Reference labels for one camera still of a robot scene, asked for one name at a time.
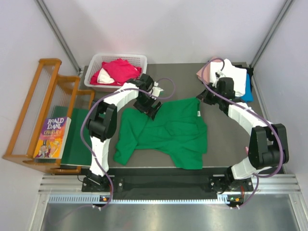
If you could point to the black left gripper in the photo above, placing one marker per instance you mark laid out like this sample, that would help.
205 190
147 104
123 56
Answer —
149 110

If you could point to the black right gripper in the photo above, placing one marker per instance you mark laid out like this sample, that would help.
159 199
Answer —
204 97

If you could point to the green t shirt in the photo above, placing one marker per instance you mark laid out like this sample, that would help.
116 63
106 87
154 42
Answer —
177 130

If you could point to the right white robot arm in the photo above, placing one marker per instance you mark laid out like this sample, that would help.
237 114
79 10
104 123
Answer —
268 145

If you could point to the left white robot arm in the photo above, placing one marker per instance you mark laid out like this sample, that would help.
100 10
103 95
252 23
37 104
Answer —
101 121

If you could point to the folded pink t shirt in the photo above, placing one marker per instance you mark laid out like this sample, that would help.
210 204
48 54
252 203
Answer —
209 73

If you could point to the folded white t shirt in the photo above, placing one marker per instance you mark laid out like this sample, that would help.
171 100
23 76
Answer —
237 74

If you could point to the folded blue t shirt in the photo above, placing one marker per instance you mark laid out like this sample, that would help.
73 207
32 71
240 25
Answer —
248 97

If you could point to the crimson red t shirt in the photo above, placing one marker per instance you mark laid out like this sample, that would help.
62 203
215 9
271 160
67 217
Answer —
120 70

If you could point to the white shirt in basket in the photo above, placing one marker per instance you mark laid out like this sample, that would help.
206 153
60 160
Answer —
104 77

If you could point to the white plastic laundry basket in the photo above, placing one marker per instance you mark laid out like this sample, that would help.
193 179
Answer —
95 66

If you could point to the green folding board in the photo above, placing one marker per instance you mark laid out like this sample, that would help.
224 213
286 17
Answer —
75 152

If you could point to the Roald Dahl book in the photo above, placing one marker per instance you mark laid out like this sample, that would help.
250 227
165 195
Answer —
52 138

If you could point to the wooden book rack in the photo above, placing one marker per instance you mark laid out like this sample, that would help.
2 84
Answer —
47 91

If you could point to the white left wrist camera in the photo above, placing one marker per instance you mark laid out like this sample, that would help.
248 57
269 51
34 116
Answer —
156 90

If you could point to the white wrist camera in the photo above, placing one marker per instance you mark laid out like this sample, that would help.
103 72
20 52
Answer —
219 74
156 90

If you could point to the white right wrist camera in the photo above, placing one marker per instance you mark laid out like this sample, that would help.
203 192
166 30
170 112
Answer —
219 74

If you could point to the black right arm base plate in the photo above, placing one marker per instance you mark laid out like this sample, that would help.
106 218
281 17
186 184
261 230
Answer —
221 184

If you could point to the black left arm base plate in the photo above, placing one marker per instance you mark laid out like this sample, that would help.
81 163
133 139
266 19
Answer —
88 185

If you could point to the grey slotted cable duct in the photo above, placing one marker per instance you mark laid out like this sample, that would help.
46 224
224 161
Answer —
101 199

